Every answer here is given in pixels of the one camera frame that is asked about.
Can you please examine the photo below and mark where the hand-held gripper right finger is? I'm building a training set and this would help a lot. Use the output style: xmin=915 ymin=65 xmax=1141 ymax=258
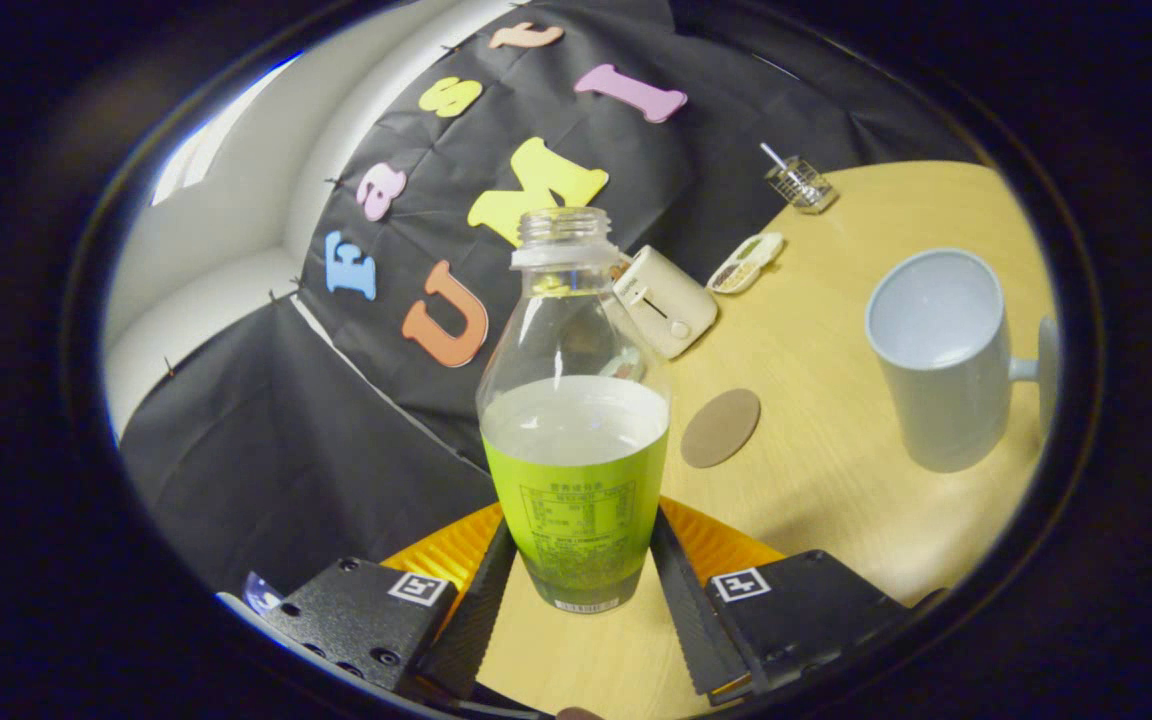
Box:
xmin=649 ymin=497 xmax=915 ymax=704

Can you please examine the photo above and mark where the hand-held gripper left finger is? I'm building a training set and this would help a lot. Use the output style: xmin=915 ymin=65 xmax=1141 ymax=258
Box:
xmin=236 ymin=502 xmax=519 ymax=706

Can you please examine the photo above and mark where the clear juice bottle green label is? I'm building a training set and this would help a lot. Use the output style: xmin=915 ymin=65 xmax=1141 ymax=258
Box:
xmin=476 ymin=207 xmax=672 ymax=613

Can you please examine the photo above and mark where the round brown coaster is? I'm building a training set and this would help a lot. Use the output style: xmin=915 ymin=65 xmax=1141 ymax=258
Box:
xmin=680 ymin=388 xmax=763 ymax=470

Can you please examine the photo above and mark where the pale grey cup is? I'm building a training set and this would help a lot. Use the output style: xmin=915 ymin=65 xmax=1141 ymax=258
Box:
xmin=864 ymin=248 xmax=1062 ymax=474

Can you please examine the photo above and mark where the wooden table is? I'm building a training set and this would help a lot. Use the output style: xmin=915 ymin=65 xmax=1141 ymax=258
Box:
xmin=476 ymin=160 xmax=1059 ymax=720

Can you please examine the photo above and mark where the cream toaster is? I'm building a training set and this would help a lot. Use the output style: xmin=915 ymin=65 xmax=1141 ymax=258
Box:
xmin=612 ymin=245 xmax=719 ymax=361

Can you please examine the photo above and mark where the white divided tray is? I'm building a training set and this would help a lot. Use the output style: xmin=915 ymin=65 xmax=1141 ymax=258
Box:
xmin=706 ymin=232 xmax=786 ymax=295

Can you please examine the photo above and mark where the ceiling light panel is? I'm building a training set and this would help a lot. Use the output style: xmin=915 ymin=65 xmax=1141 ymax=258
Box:
xmin=149 ymin=52 xmax=302 ymax=208

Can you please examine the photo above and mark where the wire mesh holder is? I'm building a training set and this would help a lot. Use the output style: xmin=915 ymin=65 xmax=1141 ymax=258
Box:
xmin=764 ymin=156 xmax=839 ymax=216

